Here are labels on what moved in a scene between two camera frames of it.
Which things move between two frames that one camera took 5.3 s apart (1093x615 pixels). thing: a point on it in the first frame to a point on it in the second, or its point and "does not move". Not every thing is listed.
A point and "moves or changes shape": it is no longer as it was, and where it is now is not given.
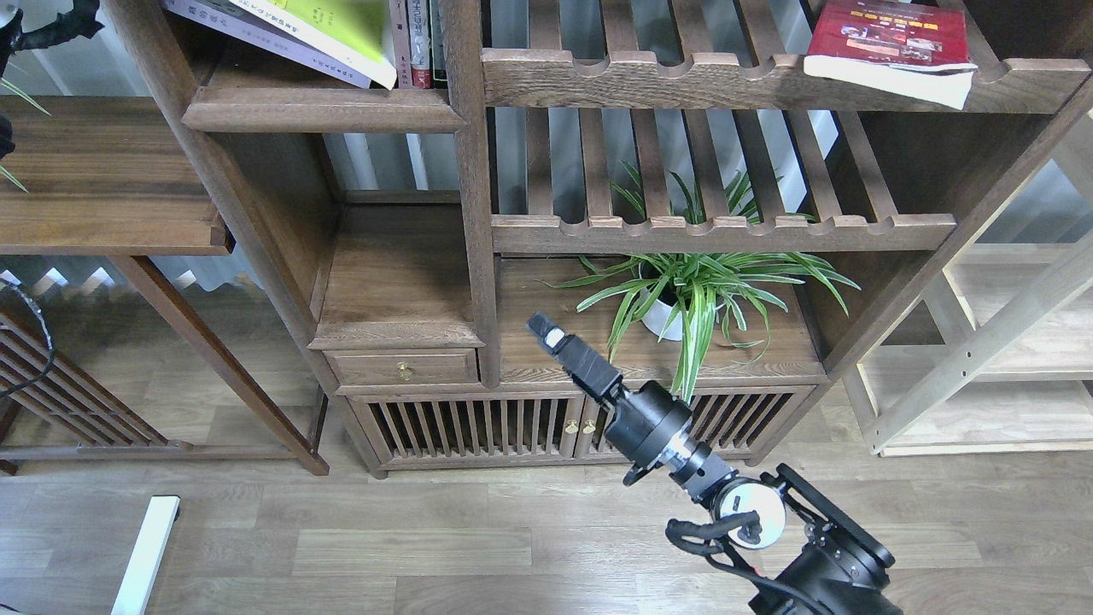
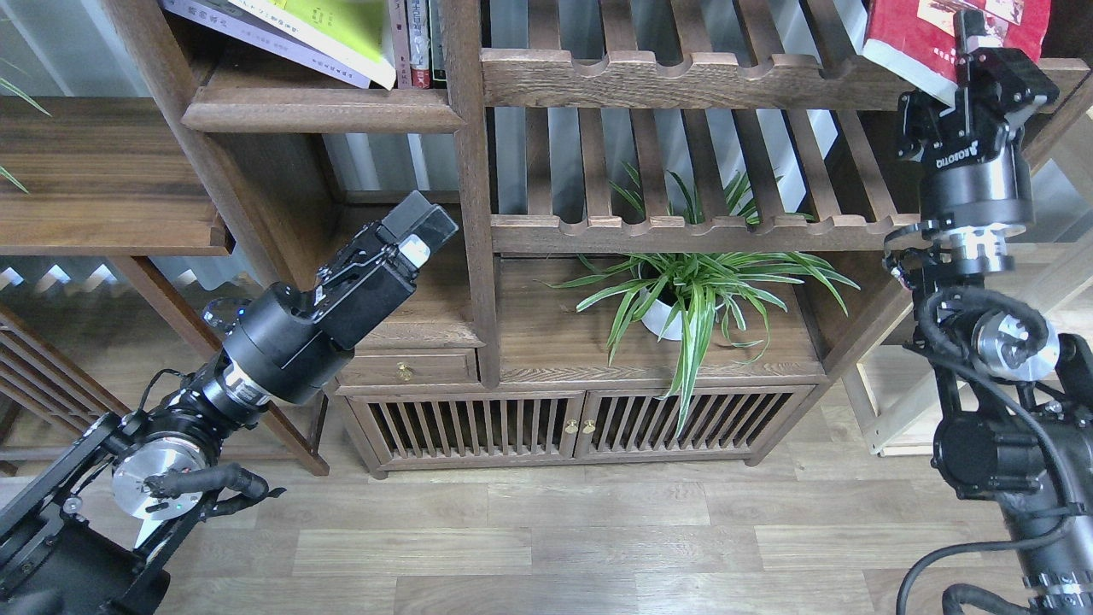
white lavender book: x=262 y=30 does not move
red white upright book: x=419 y=43 does not move
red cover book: x=916 y=49 moves or changes shape
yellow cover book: x=354 y=32 does not move
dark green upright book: x=436 y=40 does not move
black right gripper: x=645 y=422 to x=974 y=168
